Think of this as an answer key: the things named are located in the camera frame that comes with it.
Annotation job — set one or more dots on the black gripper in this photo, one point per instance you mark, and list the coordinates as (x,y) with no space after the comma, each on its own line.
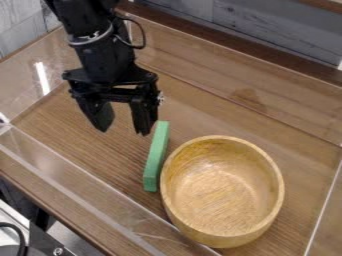
(109,77)

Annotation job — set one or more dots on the green rectangular block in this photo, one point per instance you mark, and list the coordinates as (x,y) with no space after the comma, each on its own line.
(155,158)

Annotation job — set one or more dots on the brown wooden bowl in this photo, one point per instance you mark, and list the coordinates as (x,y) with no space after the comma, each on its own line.
(221,189)

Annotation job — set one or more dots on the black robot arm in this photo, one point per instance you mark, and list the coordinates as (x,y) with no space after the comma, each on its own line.
(85,17)

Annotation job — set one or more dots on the clear acrylic tray wall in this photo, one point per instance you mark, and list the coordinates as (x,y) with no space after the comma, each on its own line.
(106,218)

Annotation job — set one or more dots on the black metal table frame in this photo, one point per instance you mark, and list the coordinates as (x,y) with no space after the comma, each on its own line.
(30,232)

